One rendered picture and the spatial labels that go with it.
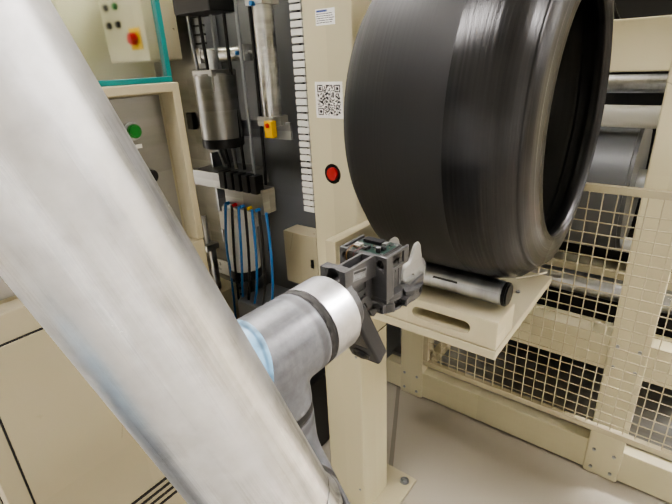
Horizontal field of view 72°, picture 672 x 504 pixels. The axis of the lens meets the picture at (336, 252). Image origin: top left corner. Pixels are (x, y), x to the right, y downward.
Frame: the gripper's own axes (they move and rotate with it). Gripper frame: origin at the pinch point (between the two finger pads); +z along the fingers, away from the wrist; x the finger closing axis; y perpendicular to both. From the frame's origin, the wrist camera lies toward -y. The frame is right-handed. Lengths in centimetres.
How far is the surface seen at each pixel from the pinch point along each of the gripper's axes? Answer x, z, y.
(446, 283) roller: 2.6, 17.0, -10.7
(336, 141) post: 33.6, 24.6, 12.4
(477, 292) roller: -3.4, 17.0, -10.9
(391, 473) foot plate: 30, 42, -100
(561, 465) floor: -15, 79, -101
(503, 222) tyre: -9.6, 8.0, 6.2
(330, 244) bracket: 27.4, 13.3, -6.8
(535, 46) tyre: -10.9, 9.1, 29.4
